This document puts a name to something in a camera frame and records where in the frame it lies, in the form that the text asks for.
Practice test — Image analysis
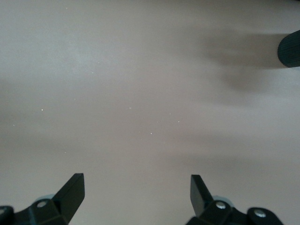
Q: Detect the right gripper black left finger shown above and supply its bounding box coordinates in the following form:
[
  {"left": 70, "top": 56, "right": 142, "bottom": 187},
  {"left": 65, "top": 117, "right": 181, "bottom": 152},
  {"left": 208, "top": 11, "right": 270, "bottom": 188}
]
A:
[{"left": 13, "top": 172, "right": 85, "bottom": 225}]

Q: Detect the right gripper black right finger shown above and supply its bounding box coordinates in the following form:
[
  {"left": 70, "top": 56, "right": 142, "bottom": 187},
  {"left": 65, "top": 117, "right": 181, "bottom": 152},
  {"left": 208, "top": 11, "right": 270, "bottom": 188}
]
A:
[{"left": 185, "top": 174, "right": 285, "bottom": 225}]

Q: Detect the black ribbed cylinder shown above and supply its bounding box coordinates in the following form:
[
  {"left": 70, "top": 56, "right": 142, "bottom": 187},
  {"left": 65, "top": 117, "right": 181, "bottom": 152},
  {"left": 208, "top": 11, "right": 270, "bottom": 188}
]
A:
[{"left": 277, "top": 30, "right": 300, "bottom": 68}]

